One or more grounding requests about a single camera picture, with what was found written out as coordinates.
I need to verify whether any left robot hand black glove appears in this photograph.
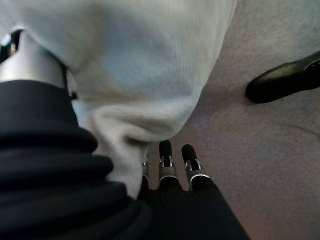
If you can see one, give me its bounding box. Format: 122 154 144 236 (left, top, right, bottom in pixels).
0 27 251 240

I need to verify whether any white fringed cushion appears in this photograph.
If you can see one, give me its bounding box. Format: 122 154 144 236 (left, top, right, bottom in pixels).
0 0 238 201

